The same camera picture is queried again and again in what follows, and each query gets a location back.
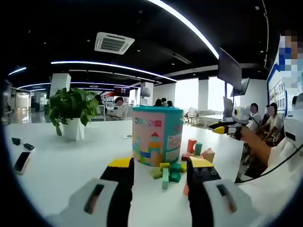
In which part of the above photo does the white ceiling conduit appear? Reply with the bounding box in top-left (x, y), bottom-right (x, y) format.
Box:
top-left (261, 0), bottom-right (271, 70)

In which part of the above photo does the black cable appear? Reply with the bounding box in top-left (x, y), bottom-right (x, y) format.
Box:
top-left (234, 141), bottom-right (303, 184)

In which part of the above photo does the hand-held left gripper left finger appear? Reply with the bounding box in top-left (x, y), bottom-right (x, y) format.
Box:
top-left (46, 156), bottom-right (135, 227)

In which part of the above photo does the pile of colourful toy blocks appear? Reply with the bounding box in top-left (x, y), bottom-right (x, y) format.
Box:
top-left (149, 139), bottom-right (216, 196)

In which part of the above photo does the blue framed wall poster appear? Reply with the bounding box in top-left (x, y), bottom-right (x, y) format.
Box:
top-left (267, 35), bottom-right (289, 117)

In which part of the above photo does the ceiling air conditioner vent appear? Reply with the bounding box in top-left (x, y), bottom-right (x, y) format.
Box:
top-left (94, 31), bottom-right (136, 55)

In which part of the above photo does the pastel toy storage bucket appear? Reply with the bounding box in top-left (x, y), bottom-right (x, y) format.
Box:
top-left (131, 105), bottom-right (185, 167)

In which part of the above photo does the white office chair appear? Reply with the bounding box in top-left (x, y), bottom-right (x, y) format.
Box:
top-left (186, 106), bottom-right (197, 123)

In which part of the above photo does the person's white shirt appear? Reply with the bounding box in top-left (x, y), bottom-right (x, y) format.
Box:
top-left (236, 132), bottom-right (303, 227)

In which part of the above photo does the long ceiling light strip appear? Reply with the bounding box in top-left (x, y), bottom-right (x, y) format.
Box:
top-left (147, 0), bottom-right (220, 60)
top-left (50, 61), bottom-right (178, 83)

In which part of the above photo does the white chest device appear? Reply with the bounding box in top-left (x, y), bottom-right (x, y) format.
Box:
top-left (283, 115), bottom-right (303, 152)

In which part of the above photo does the red wall screen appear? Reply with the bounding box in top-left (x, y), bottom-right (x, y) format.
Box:
top-left (114, 86), bottom-right (131, 97)

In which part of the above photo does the green potted plant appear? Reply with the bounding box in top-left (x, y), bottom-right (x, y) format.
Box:
top-left (45, 87), bottom-right (102, 141)

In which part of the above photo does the desk monitor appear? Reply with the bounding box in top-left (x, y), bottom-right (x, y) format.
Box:
top-left (222, 96), bottom-right (234, 119)

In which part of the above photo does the white table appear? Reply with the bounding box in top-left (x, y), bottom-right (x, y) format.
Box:
top-left (4, 117), bottom-right (247, 227)

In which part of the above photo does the smartphone with white case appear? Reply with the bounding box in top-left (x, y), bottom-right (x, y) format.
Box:
top-left (12, 151), bottom-right (32, 176)

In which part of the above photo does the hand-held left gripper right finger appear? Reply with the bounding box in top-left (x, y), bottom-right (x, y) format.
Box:
top-left (186, 157), bottom-right (263, 227)

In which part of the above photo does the large hanging black monitor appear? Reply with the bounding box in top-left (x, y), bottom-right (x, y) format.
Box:
top-left (217, 47), bottom-right (243, 90)

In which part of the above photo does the small hanging black monitor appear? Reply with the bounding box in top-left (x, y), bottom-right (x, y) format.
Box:
top-left (230, 78), bottom-right (250, 96)

